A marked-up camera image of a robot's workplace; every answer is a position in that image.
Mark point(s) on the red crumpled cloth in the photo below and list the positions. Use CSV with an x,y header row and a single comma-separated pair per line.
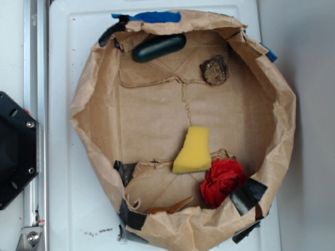
x,y
224,177

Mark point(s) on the dark green oblong capsule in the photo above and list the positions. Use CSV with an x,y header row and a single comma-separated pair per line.
x,y
158,46

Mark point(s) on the metal corner bracket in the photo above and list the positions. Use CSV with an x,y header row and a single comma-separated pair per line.
x,y
30,238

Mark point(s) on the yellow sponge piece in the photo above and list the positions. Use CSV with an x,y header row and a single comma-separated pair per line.
x,y
194,155

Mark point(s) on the brown paper bag tray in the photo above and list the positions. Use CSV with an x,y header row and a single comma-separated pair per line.
x,y
133,118

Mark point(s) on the aluminium extrusion rail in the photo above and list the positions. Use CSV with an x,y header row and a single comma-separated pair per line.
x,y
36,24

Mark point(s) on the brown pointed shell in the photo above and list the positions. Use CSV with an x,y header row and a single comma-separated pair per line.
x,y
171,209

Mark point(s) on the brown rough rock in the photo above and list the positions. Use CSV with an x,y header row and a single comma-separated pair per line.
x,y
215,70

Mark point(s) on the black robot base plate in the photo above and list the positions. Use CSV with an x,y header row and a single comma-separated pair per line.
x,y
18,149

